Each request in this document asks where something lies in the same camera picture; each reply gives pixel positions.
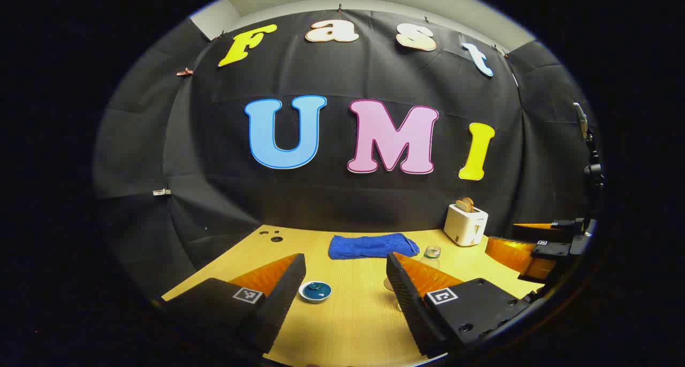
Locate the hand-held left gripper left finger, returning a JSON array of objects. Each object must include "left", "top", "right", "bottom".
[{"left": 153, "top": 253, "right": 307, "bottom": 354}]

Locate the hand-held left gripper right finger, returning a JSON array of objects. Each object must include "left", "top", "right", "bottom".
[{"left": 386, "top": 251, "right": 536, "bottom": 358}]

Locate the white teacup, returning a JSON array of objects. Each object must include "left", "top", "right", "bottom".
[{"left": 298, "top": 280, "right": 332, "bottom": 304}]

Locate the clear plastic water bottle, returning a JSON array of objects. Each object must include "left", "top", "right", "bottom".
[{"left": 419, "top": 246, "right": 443, "bottom": 271}]

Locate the white toaster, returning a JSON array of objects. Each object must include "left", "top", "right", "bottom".
[{"left": 444, "top": 203, "right": 489, "bottom": 247}]

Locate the black tripod stand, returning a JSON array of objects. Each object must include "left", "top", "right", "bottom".
[{"left": 573, "top": 102, "right": 605, "bottom": 220}]

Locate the blue towel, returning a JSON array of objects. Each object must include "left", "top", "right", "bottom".
[{"left": 328, "top": 233, "right": 421, "bottom": 261}]

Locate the black backdrop cloth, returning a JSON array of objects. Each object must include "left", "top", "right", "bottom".
[{"left": 94, "top": 9, "right": 605, "bottom": 298}]

